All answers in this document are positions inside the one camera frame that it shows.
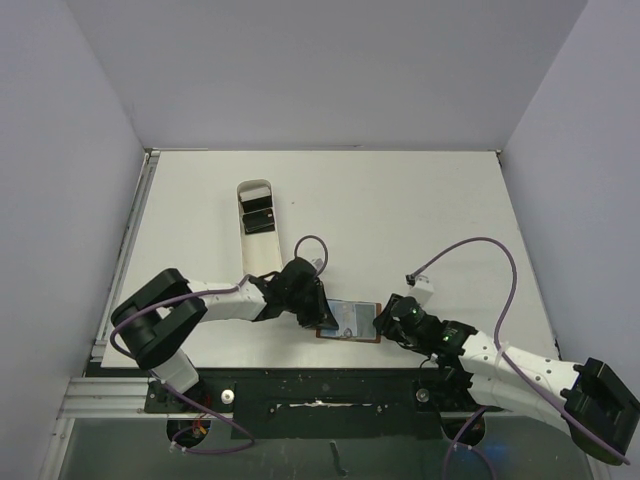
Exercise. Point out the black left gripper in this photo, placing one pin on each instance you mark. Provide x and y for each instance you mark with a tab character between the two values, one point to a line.
320	316

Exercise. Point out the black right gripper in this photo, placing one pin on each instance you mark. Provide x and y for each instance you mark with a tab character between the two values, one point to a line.
391	316

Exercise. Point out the silver VIP card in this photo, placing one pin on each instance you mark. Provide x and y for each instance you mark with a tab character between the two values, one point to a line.
345	315

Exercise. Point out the brown leather card holder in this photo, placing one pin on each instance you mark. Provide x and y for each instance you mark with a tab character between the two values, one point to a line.
366	312

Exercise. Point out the black card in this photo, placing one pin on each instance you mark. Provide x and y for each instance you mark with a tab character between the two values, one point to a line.
257	204
259	222

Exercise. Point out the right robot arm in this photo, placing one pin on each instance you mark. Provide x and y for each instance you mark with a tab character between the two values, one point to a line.
587	401

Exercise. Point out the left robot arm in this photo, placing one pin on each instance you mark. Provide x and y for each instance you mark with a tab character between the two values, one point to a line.
151	325

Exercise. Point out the white card stack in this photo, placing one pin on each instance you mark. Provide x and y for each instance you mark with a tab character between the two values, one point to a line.
250	192

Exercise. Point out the white oblong tray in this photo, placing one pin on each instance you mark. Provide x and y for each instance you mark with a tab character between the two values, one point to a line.
259	239

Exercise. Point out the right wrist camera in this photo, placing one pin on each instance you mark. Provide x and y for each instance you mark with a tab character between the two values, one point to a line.
420	288

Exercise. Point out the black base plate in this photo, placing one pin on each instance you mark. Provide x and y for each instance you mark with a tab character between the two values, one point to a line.
336	403

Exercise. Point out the aluminium rail frame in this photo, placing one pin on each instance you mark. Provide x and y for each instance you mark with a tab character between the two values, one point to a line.
103	397

